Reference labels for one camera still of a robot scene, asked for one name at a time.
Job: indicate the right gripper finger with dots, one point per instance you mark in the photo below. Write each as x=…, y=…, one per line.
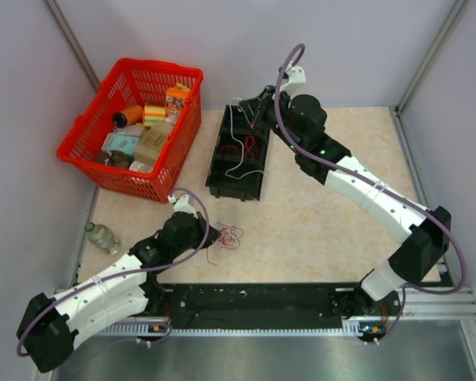
x=252, y=103
x=252, y=117

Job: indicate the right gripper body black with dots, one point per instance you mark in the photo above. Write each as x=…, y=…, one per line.
x=270, y=111

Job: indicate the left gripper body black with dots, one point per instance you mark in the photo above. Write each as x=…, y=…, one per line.
x=201, y=230

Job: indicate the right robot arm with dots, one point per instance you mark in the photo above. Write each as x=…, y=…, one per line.
x=422, y=234

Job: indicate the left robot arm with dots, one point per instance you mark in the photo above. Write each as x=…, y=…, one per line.
x=52, y=327

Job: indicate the black three-compartment tray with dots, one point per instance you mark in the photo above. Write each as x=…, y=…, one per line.
x=237, y=167

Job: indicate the orange snack box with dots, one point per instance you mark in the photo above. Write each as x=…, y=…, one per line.
x=175, y=99

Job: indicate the yellow green sponge pack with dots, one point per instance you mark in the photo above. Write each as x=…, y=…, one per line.
x=153, y=114

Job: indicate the white cup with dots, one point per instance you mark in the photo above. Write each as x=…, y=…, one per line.
x=140, y=167

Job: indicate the brown cardboard box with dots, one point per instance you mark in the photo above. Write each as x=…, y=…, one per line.
x=148, y=149

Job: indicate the pink packet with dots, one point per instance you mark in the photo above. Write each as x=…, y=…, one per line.
x=137, y=130

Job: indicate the orange bottle black cap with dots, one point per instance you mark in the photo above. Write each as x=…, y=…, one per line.
x=128, y=116

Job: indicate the red plastic basket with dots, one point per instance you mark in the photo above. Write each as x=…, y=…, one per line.
x=133, y=82

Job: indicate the dark brown round item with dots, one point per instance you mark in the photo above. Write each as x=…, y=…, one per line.
x=113, y=158

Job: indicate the teal packet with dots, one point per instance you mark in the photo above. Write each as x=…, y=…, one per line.
x=119, y=142

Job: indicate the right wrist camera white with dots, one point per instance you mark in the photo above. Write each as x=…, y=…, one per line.
x=293, y=79

